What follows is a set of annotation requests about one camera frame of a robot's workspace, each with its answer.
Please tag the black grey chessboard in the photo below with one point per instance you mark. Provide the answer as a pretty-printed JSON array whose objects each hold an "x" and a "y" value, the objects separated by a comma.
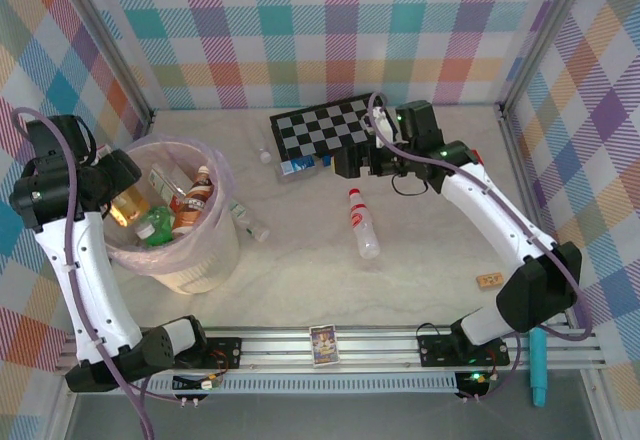
[{"x": 320, "y": 127}]

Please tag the clear square bottle blue label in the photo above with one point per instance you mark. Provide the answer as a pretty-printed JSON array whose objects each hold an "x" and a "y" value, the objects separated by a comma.
[{"x": 300, "y": 167}]

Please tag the white bottle red cap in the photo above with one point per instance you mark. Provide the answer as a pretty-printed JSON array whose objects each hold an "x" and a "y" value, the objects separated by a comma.
[{"x": 362, "y": 225}]

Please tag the green plastic bottle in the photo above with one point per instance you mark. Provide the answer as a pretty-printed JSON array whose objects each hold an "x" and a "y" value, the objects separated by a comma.
[{"x": 160, "y": 225}]

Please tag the trash bin with pink bag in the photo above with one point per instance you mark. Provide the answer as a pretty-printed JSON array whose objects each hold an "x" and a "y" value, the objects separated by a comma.
[{"x": 220, "y": 180}]

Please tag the clear bottle red green label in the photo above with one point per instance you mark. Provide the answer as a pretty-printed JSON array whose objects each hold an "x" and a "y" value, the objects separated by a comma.
[{"x": 245, "y": 217}]

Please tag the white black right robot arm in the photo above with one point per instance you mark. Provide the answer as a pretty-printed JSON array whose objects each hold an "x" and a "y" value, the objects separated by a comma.
[{"x": 490, "y": 210}]

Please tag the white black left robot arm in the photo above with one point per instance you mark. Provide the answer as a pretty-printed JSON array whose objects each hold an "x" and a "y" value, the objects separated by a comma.
[{"x": 85, "y": 280}]

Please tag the clear bottle green white label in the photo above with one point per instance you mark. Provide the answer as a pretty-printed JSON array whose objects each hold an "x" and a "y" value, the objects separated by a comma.
[{"x": 165, "y": 180}]

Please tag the thin clear bottle white cap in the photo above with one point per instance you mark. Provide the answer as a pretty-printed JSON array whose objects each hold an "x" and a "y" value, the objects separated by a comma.
[{"x": 265, "y": 156}]

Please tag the small wooden tile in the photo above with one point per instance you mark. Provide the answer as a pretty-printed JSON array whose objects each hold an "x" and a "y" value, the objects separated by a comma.
[{"x": 489, "y": 281}]

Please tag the colourful card box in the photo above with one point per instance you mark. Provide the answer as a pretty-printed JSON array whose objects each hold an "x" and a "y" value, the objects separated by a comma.
[{"x": 324, "y": 346}]

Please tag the small circuit board connector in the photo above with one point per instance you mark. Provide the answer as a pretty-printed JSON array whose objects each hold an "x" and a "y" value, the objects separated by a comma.
[
  {"x": 207, "y": 384},
  {"x": 475, "y": 377}
]

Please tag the teal marker pen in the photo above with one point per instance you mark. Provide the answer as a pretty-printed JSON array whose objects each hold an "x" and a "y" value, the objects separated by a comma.
[{"x": 539, "y": 370}]

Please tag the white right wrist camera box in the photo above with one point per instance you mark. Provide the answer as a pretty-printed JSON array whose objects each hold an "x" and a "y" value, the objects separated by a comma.
[{"x": 382, "y": 125}]

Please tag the aluminium frame post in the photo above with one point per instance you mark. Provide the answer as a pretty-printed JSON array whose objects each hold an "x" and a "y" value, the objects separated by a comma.
[
  {"x": 107, "y": 45},
  {"x": 545, "y": 35}
]

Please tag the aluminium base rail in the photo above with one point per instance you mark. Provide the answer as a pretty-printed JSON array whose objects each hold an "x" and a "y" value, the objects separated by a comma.
[{"x": 380, "y": 347}]

